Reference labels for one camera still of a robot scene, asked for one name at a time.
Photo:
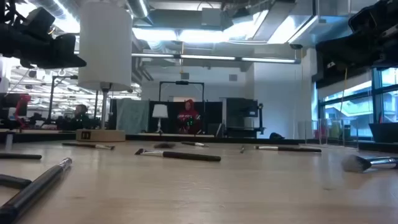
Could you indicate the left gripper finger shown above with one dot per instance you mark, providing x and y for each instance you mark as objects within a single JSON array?
[{"x": 65, "y": 62}]

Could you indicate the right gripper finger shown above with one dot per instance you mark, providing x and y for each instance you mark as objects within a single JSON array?
[{"x": 332, "y": 51}]

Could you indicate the thin black makeup brush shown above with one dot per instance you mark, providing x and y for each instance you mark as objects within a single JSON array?
[
  {"x": 21, "y": 156},
  {"x": 191, "y": 143},
  {"x": 84, "y": 145},
  {"x": 15, "y": 181}
]

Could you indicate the black makeup brush silver ferrule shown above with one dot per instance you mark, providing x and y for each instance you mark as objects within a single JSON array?
[{"x": 295, "y": 149}]

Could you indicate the fluffy black makeup brush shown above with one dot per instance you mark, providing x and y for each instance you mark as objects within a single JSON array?
[{"x": 354, "y": 164}]

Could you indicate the black brush long silver ferrule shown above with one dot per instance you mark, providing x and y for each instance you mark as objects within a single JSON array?
[{"x": 34, "y": 188}]

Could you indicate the small makeup brush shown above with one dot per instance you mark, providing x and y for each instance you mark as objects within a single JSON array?
[{"x": 242, "y": 149}]

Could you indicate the angled black makeup brush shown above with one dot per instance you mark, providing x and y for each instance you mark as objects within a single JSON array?
[{"x": 189, "y": 156}]

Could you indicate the person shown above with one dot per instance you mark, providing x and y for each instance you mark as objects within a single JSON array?
[
  {"x": 80, "y": 118},
  {"x": 188, "y": 115}
]

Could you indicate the black bin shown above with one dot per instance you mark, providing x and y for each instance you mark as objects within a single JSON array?
[{"x": 385, "y": 133}]

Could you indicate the teal hanging cloth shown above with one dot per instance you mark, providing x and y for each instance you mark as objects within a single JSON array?
[{"x": 132, "y": 116}]

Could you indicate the small white lamp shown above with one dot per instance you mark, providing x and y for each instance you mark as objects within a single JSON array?
[{"x": 160, "y": 111}]

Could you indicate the black equipment cabinet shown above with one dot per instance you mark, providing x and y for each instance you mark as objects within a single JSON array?
[{"x": 241, "y": 109}]

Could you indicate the long tube light fixture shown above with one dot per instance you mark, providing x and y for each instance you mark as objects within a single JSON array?
[{"x": 206, "y": 57}]

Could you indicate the black partition panel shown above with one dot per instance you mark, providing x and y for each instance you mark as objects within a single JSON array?
[{"x": 211, "y": 115}]

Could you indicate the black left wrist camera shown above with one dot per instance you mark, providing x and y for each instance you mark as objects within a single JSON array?
[{"x": 38, "y": 20}]

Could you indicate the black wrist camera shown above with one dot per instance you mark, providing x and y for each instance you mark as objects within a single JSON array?
[
  {"x": 370, "y": 17},
  {"x": 38, "y": 20}
]

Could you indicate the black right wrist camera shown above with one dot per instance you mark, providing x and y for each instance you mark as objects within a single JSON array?
[{"x": 370, "y": 17}]

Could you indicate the silver ventilation duct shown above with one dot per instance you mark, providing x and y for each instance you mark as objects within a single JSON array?
[{"x": 280, "y": 21}]

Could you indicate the small grey post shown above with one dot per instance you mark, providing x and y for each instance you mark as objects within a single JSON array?
[{"x": 9, "y": 141}]

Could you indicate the black gantry frame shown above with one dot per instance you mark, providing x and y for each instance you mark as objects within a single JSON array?
[{"x": 182, "y": 82}]

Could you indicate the black aluminium table frame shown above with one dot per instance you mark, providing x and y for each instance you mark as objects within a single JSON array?
[{"x": 248, "y": 140}]

